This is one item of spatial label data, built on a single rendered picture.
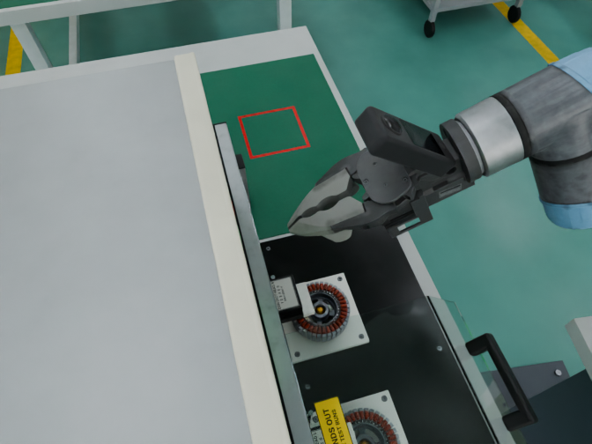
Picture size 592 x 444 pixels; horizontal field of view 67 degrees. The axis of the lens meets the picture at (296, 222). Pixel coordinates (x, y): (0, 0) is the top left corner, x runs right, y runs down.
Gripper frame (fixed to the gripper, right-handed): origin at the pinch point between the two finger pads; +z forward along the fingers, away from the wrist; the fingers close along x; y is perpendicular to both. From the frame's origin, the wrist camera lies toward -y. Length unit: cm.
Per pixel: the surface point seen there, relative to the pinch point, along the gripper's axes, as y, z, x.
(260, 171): 41, 15, 45
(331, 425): 10.4, 6.4, -19.6
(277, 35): 48, -1, 99
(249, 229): 4.3, 7.4, 5.1
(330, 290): 37.1, 7.7, 6.8
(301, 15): 135, -10, 225
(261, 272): 4.3, 7.4, -1.5
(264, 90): 44, 8, 74
